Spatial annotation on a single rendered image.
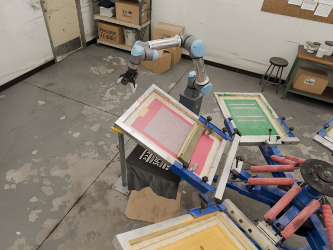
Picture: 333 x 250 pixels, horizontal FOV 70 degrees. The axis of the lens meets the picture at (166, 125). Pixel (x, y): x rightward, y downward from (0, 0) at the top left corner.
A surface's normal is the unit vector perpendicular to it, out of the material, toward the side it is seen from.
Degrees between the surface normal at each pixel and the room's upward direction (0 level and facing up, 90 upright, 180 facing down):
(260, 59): 90
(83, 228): 0
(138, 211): 0
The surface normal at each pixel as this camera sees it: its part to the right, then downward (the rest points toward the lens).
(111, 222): 0.07, -0.75
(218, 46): -0.41, 0.57
